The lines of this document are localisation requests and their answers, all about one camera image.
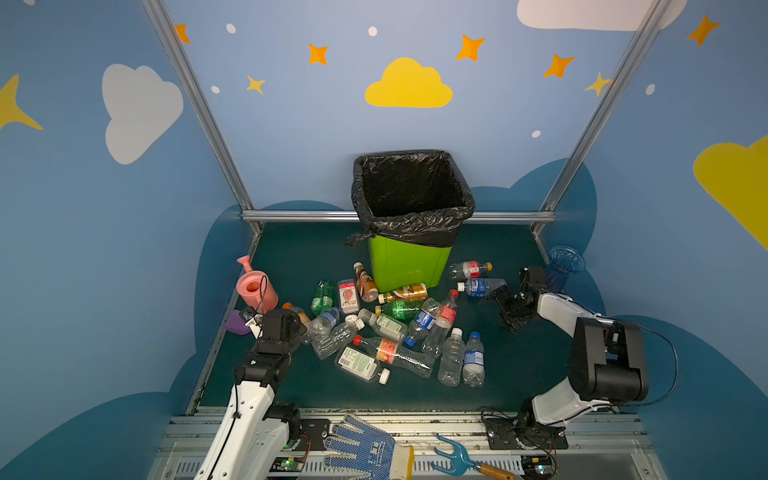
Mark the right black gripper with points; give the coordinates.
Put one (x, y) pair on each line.
(516, 306)

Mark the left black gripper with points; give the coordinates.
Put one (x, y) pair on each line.
(279, 321)

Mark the blue label bottle white cap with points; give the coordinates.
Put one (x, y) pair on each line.
(480, 287)

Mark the blue label water bottle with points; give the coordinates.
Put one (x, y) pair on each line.
(473, 369)

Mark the clear water bottle white cap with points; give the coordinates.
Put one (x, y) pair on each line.
(451, 360)

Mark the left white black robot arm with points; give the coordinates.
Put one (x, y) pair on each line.
(254, 429)

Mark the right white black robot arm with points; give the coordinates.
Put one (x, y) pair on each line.
(606, 366)

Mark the green plastic waste bin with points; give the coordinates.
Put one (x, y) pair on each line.
(396, 264)

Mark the black bin liner bag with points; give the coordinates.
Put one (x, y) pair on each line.
(418, 197)

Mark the small orange label bottle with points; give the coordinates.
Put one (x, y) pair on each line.
(299, 311)

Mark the pepsi label clear bottle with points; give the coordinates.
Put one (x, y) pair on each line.
(322, 324)

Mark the purple toy shovel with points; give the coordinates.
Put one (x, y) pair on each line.
(236, 325)

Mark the pink plastic watering can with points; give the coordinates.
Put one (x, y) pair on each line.
(256, 288)

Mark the crushed green plastic bottle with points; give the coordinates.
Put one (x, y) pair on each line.
(323, 298)

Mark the red cola label bottle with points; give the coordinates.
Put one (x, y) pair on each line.
(441, 326)

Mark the purple translucent plastic vase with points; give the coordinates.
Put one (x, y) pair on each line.
(564, 261)

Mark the guava juice clear bottle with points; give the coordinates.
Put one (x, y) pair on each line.
(349, 301)

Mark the blue cap water bottle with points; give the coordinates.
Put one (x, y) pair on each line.
(419, 327)

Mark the gold label brown bottle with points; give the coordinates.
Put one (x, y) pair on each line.
(412, 292)

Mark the brown coffee drink bottle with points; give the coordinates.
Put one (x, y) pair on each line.
(366, 286)

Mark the green soda bottle yellow cap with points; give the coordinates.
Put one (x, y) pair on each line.
(402, 310)

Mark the long orange label red-cap bottle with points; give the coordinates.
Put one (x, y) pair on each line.
(397, 355)

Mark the white blue dotted work glove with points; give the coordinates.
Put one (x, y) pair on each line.
(365, 451)

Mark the teal hand rake tool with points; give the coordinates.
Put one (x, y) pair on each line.
(461, 462)

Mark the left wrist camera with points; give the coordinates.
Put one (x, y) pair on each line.
(253, 320)

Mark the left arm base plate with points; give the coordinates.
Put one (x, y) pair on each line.
(307, 434)

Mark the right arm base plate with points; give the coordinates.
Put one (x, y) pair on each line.
(504, 433)

